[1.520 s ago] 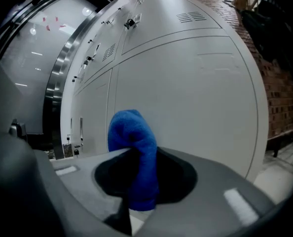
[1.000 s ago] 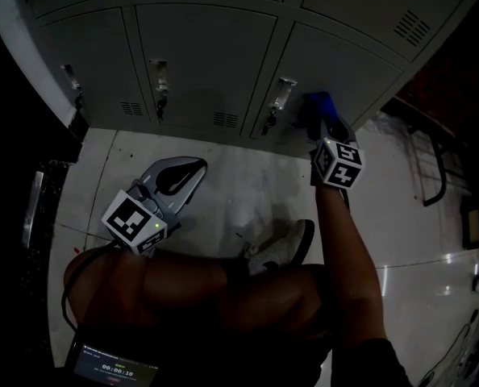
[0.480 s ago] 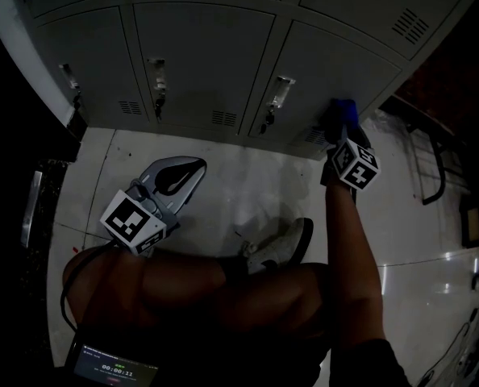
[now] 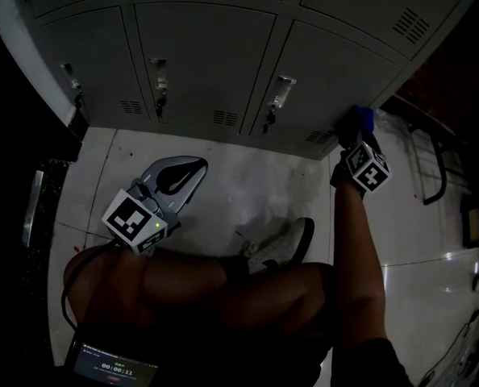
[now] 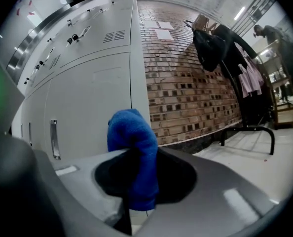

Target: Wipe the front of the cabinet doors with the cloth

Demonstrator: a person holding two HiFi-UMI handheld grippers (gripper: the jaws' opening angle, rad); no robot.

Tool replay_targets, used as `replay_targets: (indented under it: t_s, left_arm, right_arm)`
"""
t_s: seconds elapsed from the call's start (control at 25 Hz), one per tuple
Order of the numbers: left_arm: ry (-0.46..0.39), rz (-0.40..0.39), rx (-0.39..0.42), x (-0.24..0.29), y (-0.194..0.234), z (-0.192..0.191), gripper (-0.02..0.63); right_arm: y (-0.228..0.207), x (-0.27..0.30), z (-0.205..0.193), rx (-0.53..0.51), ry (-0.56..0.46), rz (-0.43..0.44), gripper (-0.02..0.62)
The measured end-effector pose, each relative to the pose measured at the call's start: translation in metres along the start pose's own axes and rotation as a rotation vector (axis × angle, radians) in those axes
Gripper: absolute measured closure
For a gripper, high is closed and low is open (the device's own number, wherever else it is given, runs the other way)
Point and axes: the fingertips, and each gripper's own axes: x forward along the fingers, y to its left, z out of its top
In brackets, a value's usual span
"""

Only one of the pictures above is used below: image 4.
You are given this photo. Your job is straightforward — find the black metal tube frame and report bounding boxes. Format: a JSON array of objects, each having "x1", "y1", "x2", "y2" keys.
[{"x1": 406, "y1": 119, "x2": 466, "y2": 207}]

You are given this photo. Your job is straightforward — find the silver recessed door handle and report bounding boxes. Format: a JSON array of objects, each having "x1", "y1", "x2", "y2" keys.
[
  {"x1": 148, "y1": 57, "x2": 170, "y2": 92},
  {"x1": 266, "y1": 75, "x2": 298, "y2": 110},
  {"x1": 60, "y1": 62, "x2": 82, "y2": 90}
]

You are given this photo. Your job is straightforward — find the person's left forearm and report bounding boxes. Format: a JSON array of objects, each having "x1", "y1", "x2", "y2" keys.
[{"x1": 64, "y1": 246, "x2": 152, "y2": 330}]

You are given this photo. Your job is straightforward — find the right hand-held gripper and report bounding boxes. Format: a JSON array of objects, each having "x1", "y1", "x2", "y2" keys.
[{"x1": 330, "y1": 132, "x2": 391, "y2": 196}]

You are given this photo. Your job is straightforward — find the person's right leg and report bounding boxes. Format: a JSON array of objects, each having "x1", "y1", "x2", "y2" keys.
[{"x1": 206, "y1": 262, "x2": 339, "y2": 340}]

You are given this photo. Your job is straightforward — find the thin black cable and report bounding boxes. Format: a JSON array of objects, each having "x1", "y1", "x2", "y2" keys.
[{"x1": 419, "y1": 320, "x2": 473, "y2": 386}]

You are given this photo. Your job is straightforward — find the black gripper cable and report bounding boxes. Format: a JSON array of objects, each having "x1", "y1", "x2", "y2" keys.
[{"x1": 60, "y1": 242, "x2": 131, "y2": 330}]

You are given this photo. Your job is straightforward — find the grey metal lockers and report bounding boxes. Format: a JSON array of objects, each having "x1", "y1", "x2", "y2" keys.
[{"x1": 0, "y1": 0, "x2": 479, "y2": 161}]

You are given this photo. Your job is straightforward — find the black phone with lit screen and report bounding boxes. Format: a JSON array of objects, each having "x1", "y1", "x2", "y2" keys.
[{"x1": 65, "y1": 331, "x2": 160, "y2": 387}]

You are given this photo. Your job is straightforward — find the silver metal bar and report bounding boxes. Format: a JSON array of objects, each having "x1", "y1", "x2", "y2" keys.
[{"x1": 21, "y1": 170, "x2": 45, "y2": 248}]

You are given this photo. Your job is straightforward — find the grey metal locker door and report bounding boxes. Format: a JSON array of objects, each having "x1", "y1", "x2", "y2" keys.
[{"x1": 248, "y1": 19, "x2": 405, "y2": 155}]

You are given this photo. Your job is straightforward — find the black box with yellow panels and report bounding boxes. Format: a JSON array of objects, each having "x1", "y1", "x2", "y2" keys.
[{"x1": 460, "y1": 203, "x2": 479, "y2": 250}]

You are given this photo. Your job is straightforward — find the white sneaker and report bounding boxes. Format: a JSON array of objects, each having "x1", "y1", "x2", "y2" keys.
[{"x1": 245, "y1": 217, "x2": 316, "y2": 276}]

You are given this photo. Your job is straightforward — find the blue cloth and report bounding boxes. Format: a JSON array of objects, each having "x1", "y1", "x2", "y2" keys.
[{"x1": 350, "y1": 105, "x2": 376, "y2": 136}]

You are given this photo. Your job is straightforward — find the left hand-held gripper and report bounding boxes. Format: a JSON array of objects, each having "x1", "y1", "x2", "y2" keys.
[{"x1": 101, "y1": 155, "x2": 209, "y2": 256}]

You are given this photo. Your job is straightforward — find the person's right forearm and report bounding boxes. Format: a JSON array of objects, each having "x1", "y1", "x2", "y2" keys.
[{"x1": 331, "y1": 173, "x2": 388, "y2": 352}]

